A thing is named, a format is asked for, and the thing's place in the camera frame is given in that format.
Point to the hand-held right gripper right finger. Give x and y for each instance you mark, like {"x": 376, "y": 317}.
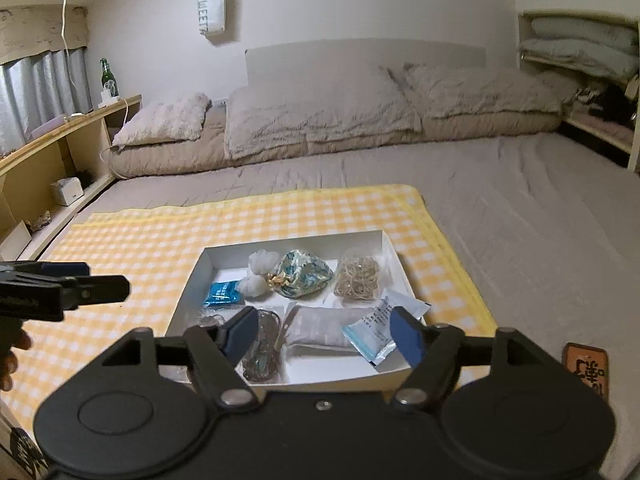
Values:
{"x": 407, "y": 335}

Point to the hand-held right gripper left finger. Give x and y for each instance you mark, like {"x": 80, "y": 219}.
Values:
{"x": 240, "y": 332}

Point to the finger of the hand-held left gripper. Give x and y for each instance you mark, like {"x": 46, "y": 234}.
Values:
{"x": 100, "y": 290}
{"x": 55, "y": 268}

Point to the clear plastic bag dark contents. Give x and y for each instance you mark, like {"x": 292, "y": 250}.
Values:
{"x": 260, "y": 350}

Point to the light blue white sachet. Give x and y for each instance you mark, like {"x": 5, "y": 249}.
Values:
{"x": 372, "y": 332}

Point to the blue snack packet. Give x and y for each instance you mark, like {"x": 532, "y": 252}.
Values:
{"x": 223, "y": 292}

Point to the white cotton ball bag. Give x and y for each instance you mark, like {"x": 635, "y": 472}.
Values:
{"x": 260, "y": 262}

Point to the white cardboard box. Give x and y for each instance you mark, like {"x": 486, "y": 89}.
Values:
{"x": 310, "y": 360}

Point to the clear bag of rubber bands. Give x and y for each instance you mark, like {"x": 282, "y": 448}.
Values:
{"x": 357, "y": 275}

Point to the grey fabric pouch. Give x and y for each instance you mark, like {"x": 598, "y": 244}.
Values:
{"x": 320, "y": 327}

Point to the person's left hand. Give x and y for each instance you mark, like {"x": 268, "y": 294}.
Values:
{"x": 11, "y": 355}

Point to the white flat card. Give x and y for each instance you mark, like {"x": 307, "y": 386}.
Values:
{"x": 15, "y": 240}

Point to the yellow checkered cloth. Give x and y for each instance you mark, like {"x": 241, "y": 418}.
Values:
{"x": 150, "y": 240}

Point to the white tissue box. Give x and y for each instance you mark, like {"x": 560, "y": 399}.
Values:
{"x": 67, "y": 192}

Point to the wooden bedside shelf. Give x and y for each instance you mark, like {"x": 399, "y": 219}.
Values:
{"x": 107, "y": 135}

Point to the pink flat box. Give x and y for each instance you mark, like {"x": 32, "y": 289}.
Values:
{"x": 50, "y": 125}

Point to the beige folded duvet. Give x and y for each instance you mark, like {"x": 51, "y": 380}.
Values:
{"x": 175, "y": 160}

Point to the grey bed mattress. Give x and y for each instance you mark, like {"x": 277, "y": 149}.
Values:
{"x": 500, "y": 200}

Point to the grey curtain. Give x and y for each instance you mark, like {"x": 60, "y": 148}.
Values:
{"x": 45, "y": 90}

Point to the dark printed box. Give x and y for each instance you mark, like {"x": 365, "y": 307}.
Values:
{"x": 20, "y": 450}

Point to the white charger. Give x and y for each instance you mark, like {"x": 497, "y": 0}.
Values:
{"x": 107, "y": 96}

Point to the fluffy white pillow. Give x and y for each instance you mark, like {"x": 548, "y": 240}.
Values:
{"x": 160, "y": 120}

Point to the wooden plaque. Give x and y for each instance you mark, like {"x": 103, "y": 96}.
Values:
{"x": 585, "y": 370}

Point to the green glass bottle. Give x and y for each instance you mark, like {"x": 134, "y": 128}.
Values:
{"x": 106, "y": 77}

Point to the grey pillow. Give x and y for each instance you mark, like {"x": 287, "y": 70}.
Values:
{"x": 320, "y": 110}
{"x": 480, "y": 90}

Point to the beige curtain valance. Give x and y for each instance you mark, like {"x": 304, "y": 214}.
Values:
{"x": 35, "y": 30}

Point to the white wooden shelf unit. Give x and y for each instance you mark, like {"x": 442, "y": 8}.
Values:
{"x": 600, "y": 135}

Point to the dark clothes pile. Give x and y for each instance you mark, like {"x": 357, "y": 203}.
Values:
{"x": 607, "y": 102}

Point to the folded grey bedding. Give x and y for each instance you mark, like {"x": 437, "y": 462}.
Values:
{"x": 575, "y": 40}

